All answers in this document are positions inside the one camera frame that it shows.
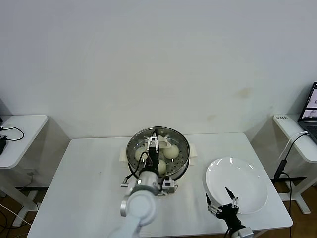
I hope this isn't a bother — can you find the perforated steel steamer basket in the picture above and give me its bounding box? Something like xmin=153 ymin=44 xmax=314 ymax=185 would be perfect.
xmin=125 ymin=126 xmax=191 ymax=178

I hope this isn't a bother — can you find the cream electric cooker pot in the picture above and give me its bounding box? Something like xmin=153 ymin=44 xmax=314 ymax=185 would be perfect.
xmin=118 ymin=143 xmax=199 ymax=199

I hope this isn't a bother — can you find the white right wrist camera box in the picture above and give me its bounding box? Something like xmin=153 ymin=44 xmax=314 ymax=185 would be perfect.
xmin=238 ymin=228 xmax=254 ymax=238

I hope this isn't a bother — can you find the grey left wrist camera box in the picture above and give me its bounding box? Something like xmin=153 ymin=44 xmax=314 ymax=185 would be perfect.
xmin=162 ymin=177 xmax=178 ymax=196

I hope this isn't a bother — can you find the white steamed baozi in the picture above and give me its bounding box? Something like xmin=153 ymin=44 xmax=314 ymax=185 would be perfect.
xmin=163 ymin=145 xmax=180 ymax=160
xmin=157 ymin=160 xmax=167 ymax=176
xmin=134 ymin=148 xmax=149 ymax=161

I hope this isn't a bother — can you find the white round plate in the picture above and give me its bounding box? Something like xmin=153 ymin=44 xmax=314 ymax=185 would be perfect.
xmin=205 ymin=156 xmax=269 ymax=215

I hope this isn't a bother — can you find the black cable with adapter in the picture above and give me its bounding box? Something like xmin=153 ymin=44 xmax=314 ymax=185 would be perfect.
xmin=273 ymin=132 xmax=309 ymax=202

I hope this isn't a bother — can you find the white side table with laptop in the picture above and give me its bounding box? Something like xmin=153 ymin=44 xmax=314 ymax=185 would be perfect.
xmin=272 ymin=114 xmax=317 ymax=214

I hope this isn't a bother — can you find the white side table with cable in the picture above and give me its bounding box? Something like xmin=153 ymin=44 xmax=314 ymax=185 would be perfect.
xmin=0 ymin=115 xmax=49 ymax=228

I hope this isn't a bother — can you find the white floor cable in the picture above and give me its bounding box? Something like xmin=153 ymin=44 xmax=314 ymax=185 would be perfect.
xmin=0 ymin=204 xmax=32 ymax=227

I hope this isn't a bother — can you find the white flat cable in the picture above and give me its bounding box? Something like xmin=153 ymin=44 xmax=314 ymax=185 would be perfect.
xmin=278 ymin=130 xmax=309 ymax=161

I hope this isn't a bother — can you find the black looped cable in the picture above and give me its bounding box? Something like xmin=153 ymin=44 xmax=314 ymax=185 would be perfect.
xmin=0 ymin=126 xmax=25 ymax=142

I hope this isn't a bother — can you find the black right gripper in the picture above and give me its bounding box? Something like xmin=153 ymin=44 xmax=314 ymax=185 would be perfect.
xmin=205 ymin=186 xmax=240 ymax=230

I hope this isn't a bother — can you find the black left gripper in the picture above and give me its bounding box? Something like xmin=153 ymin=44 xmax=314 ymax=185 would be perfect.
xmin=146 ymin=128 xmax=160 ymax=174

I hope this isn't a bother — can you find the open dark laptop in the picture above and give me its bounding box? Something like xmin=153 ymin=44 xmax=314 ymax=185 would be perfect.
xmin=298 ymin=81 xmax=317 ymax=144

